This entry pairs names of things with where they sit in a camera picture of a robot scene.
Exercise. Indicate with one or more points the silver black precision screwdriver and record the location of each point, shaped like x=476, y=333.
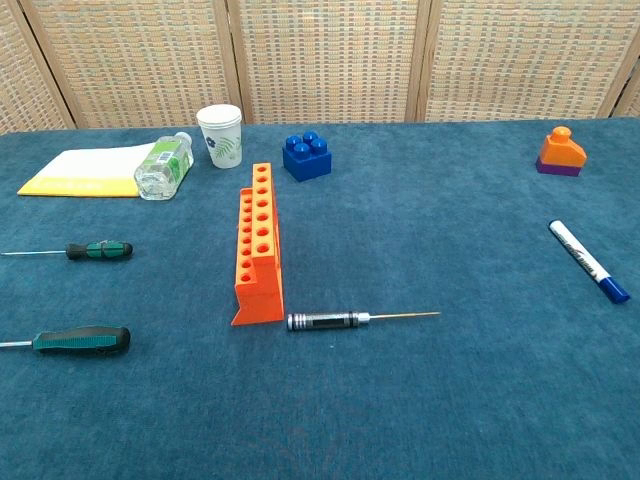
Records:
x=320, y=321

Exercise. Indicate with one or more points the orange screwdriver rack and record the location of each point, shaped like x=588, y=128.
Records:
x=260, y=300

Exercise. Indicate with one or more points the clear plastic bottle green label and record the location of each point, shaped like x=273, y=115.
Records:
x=160, y=170

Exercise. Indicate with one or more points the yellow white booklet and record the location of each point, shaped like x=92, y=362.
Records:
x=85, y=167

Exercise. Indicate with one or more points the white paper cup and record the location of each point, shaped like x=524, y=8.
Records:
x=222, y=145

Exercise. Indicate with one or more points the woven folding screen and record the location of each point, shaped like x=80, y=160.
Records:
x=325, y=60

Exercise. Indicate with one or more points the white marker blue cap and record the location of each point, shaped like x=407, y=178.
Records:
x=580, y=255

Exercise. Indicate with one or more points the orange purple toy block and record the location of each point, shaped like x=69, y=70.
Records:
x=562, y=152

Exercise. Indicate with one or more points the blue building block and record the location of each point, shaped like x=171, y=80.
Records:
x=305, y=165

